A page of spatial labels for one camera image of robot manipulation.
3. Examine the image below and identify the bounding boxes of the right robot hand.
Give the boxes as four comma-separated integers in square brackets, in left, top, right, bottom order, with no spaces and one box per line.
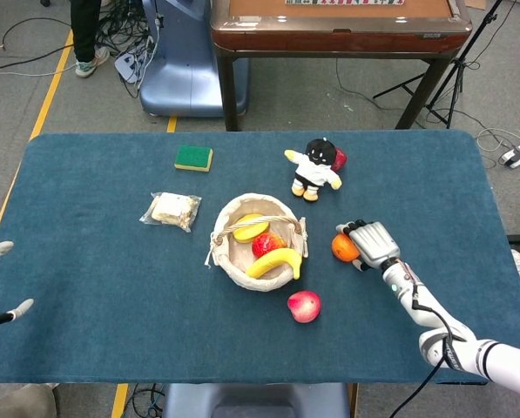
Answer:
[335,219,402,273]

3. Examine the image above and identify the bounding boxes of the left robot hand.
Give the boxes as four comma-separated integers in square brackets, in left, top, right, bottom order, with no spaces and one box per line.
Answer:
[0,240,35,331]

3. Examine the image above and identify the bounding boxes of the orange fruit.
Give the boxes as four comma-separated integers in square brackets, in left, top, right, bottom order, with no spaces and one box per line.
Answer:
[331,233,361,263]

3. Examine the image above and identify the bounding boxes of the wicker basket with cloth liner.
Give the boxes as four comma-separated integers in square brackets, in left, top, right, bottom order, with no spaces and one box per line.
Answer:
[204,192,309,293]

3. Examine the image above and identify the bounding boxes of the dark red apple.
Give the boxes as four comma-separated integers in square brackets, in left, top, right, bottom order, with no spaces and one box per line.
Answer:
[331,147,348,173]

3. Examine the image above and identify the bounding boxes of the black plush doll white shirt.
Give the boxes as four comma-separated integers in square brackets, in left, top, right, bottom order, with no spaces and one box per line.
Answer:
[284,137,343,203]

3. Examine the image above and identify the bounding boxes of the pink peach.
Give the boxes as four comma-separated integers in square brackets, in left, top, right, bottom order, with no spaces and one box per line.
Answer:
[287,290,322,324]

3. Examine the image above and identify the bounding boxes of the yellow toy banana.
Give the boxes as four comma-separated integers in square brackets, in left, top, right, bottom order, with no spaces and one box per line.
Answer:
[245,247,303,280]

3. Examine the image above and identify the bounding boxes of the red toy fruit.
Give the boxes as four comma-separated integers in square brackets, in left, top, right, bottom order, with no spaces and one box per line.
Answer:
[251,232,288,259]

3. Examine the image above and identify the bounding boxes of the blue tablecloth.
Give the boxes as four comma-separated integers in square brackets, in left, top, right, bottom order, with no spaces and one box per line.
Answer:
[0,129,520,385]

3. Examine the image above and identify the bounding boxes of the yellow toy mango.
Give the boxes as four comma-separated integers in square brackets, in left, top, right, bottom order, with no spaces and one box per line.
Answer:
[233,213,271,244]

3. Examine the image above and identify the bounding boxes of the wrapped bread packet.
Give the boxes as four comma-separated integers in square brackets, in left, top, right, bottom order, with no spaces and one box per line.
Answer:
[138,191,203,233]

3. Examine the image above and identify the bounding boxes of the black tripod stand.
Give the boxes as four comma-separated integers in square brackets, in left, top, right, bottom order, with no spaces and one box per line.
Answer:
[372,0,504,130]

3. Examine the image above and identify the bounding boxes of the green and yellow sponge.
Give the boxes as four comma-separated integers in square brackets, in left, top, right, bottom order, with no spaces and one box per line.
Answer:
[173,145,214,172]

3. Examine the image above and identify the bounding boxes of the brown mahjong table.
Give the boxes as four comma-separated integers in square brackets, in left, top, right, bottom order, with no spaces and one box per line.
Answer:
[210,0,474,131]

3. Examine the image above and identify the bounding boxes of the white power strip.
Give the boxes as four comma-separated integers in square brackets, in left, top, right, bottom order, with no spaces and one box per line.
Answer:
[114,47,150,84]

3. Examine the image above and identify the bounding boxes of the person leg with sneaker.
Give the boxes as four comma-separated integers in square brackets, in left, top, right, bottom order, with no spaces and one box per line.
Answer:
[70,0,111,79]

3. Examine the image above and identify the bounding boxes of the blue machine base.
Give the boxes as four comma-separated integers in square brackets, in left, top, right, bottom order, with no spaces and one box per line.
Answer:
[139,0,250,118]

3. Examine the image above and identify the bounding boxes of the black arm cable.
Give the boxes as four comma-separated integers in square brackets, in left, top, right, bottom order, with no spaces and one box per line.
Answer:
[388,278,466,418]

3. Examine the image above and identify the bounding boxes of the tangled floor cables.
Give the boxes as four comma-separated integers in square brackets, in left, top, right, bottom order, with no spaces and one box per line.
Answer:
[96,0,159,57]

